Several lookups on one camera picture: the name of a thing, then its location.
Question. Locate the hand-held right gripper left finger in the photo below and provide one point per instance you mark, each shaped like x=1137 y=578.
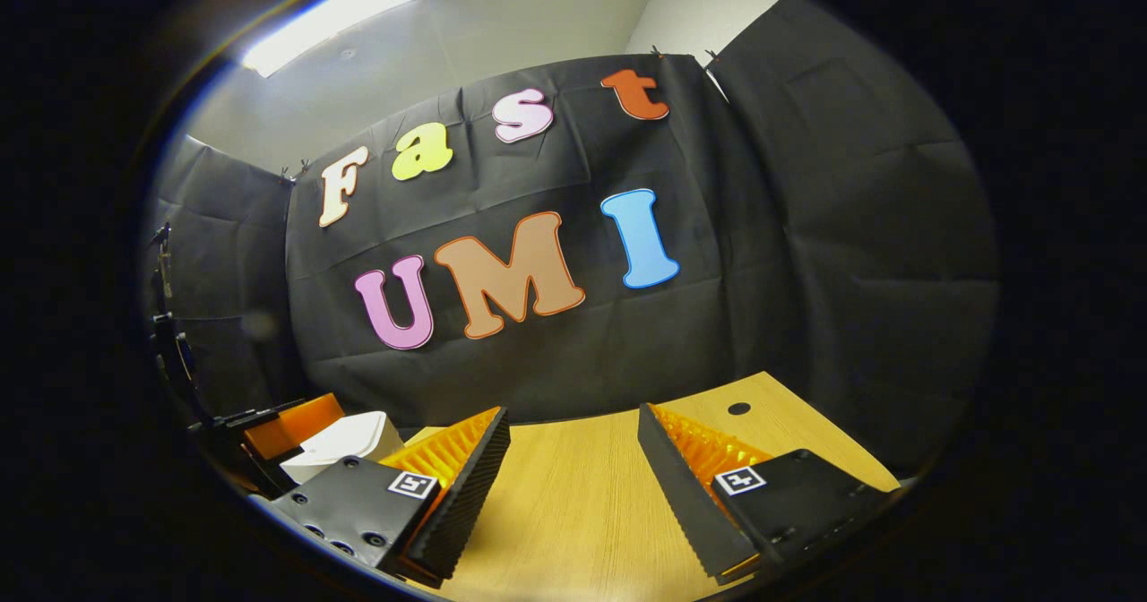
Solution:
x=470 y=490

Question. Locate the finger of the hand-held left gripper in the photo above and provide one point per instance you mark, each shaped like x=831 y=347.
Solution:
x=296 y=423

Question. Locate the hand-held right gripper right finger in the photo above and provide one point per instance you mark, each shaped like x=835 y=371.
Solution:
x=681 y=499

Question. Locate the white desktop garbage bin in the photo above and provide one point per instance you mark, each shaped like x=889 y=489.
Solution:
x=349 y=441

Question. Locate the wooden desktop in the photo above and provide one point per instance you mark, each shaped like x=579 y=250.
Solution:
x=573 y=494

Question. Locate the black tripod stand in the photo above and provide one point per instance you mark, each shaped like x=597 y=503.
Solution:
x=170 y=342

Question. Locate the black backdrop cloth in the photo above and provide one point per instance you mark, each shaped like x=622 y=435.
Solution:
x=627 y=360

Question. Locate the ceiling light panel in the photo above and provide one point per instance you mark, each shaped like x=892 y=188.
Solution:
x=332 y=15

